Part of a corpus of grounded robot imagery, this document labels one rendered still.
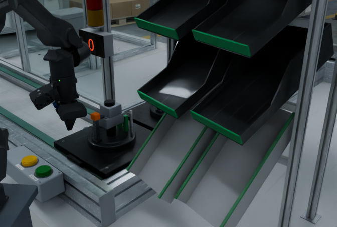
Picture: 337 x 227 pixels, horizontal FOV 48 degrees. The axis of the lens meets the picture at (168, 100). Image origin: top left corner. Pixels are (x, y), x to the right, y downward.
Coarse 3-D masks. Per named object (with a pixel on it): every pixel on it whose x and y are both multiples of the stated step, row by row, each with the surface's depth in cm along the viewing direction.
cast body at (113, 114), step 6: (108, 102) 105; (114, 102) 105; (102, 108) 105; (108, 108) 104; (114, 108) 105; (120, 108) 106; (102, 114) 106; (108, 114) 104; (114, 114) 105; (120, 114) 107; (102, 120) 105; (108, 120) 104; (114, 120) 106; (120, 120) 108; (102, 126) 106; (108, 126) 105
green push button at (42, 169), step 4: (36, 168) 97; (40, 168) 97; (44, 168) 97; (48, 168) 97; (36, 172) 96; (40, 172) 95; (44, 172) 95; (48, 172) 96; (40, 176) 95; (44, 176) 96
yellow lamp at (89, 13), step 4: (88, 12) 115; (92, 12) 114; (96, 12) 114; (100, 12) 115; (88, 16) 115; (92, 16) 115; (96, 16) 115; (100, 16) 115; (88, 20) 116; (92, 20) 115; (96, 20) 115; (100, 20) 116; (88, 24) 117; (92, 24) 116; (96, 24) 116; (100, 24) 116
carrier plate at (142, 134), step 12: (84, 132) 115; (144, 132) 115; (60, 144) 108; (72, 144) 108; (84, 144) 108; (84, 156) 103; (96, 156) 103; (108, 156) 103; (120, 156) 103; (132, 156) 103; (96, 168) 98; (108, 168) 97; (120, 168) 99
